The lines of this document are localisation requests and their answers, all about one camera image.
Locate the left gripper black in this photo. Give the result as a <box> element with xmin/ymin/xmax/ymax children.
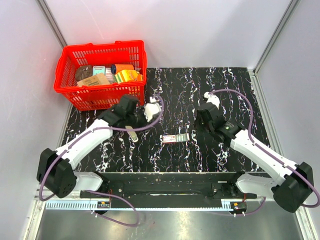
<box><xmin>126</xmin><ymin>106</ymin><xmax>155</xmax><ymax>135</ymax></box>

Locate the pale green stapler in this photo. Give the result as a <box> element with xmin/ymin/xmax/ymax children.
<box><xmin>125</xmin><ymin>125</ymin><xmax>139</xmax><ymax>143</ymax></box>

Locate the staple box red white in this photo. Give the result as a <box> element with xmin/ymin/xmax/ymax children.
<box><xmin>161</xmin><ymin>133</ymin><xmax>190</xmax><ymax>144</ymax></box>

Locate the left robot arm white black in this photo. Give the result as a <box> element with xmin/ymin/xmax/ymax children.
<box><xmin>36</xmin><ymin>94</ymin><xmax>160</xmax><ymax>199</ymax></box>

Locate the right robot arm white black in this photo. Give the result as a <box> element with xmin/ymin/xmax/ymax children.
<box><xmin>195</xmin><ymin>102</ymin><xmax>316</xmax><ymax>213</ymax></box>

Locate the black marble pattern mat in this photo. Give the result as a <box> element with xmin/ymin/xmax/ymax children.
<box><xmin>76</xmin><ymin>67</ymin><xmax>270</xmax><ymax>173</ymax></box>

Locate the yellow orange snack box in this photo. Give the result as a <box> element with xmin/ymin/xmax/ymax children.
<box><xmin>114</xmin><ymin>69</ymin><xmax>143</xmax><ymax>84</ymax></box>

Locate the pink white small box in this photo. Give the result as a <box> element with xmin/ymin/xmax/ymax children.
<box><xmin>105</xmin><ymin>67</ymin><xmax>114</xmax><ymax>81</ymax></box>

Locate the brown cardboard packet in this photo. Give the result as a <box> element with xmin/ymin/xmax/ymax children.
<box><xmin>77</xmin><ymin>73</ymin><xmax>110</xmax><ymax>87</ymax></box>

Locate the orange can blue lid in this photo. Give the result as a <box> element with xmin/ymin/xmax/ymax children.
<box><xmin>110</xmin><ymin>64</ymin><xmax>135</xmax><ymax>75</ymax></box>

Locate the red plastic shopping basket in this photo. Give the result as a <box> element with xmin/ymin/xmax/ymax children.
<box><xmin>53</xmin><ymin>40</ymin><xmax>148</xmax><ymax>111</ymax></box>

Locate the teal small box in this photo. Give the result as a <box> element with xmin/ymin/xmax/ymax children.
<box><xmin>92</xmin><ymin>65</ymin><xmax>106</xmax><ymax>76</ymax></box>

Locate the brown round cookie pack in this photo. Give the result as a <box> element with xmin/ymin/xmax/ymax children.
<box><xmin>75</xmin><ymin>65</ymin><xmax>93</xmax><ymax>82</ymax></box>

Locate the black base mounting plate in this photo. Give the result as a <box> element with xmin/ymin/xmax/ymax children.
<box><xmin>74</xmin><ymin>172</ymin><xmax>258</xmax><ymax>210</ymax></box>

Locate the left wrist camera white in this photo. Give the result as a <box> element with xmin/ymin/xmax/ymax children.
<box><xmin>143</xmin><ymin>96</ymin><xmax>162</xmax><ymax>123</ymax></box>

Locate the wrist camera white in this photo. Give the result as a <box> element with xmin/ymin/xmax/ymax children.
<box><xmin>143</xmin><ymin>96</ymin><xmax>162</xmax><ymax>123</ymax></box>
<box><xmin>203</xmin><ymin>92</ymin><xmax>220</xmax><ymax>109</ymax></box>

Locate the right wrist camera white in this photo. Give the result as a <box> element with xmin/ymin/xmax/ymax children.
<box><xmin>203</xmin><ymin>92</ymin><xmax>220</xmax><ymax>109</ymax></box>

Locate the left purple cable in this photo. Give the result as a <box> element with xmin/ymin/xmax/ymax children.
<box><xmin>38</xmin><ymin>94</ymin><xmax>166</xmax><ymax>228</ymax></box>

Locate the purple cable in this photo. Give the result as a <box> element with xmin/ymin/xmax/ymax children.
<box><xmin>207</xmin><ymin>89</ymin><xmax>320</xmax><ymax>216</ymax></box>
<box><xmin>38</xmin><ymin>94</ymin><xmax>166</xmax><ymax>228</ymax></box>

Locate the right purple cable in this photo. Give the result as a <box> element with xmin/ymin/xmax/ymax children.
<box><xmin>207</xmin><ymin>89</ymin><xmax>320</xmax><ymax>216</ymax></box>

